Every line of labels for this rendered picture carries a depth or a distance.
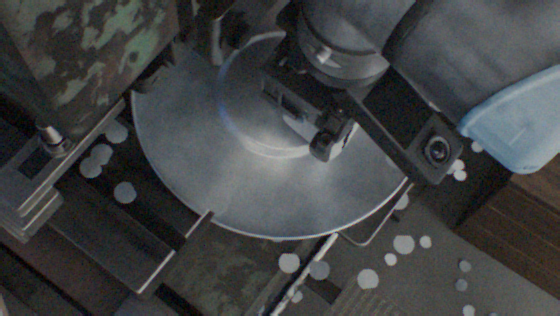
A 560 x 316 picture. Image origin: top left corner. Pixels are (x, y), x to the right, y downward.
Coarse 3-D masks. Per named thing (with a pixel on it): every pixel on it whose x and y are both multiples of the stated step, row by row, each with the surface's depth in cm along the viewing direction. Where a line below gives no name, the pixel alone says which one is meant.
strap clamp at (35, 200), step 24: (120, 96) 81; (48, 144) 78; (72, 144) 79; (24, 168) 79; (48, 168) 79; (0, 192) 78; (24, 192) 78; (48, 192) 80; (0, 216) 80; (24, 216) 79; (48, 216) 82; (24, 240) 81
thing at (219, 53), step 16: (192, 0) 59; (208, 0) 59; (224, 0) 61; (240, 0) 62; (256, 0) 65; (272, 0) 68; (208, 16) 60; (224, 16) 61; (240, 16) 63; (256, 16) 67; (208, 32) 62; (224, 32) 63; (240, 32) 63; (208, 48) 65; (224, 48) 65; (240, 48) 65
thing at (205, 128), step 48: (288, 0) 82; (144, 96) 78; (192, 96) 78; (240, 96) 78; (144, 144) 76; (192, 144) 77; (240, 144) 77; (288, 144) 77; (192, 192) 76; (240, 192) 76; (288, 192) 76; (336, 192) 77; (384, 192) 77
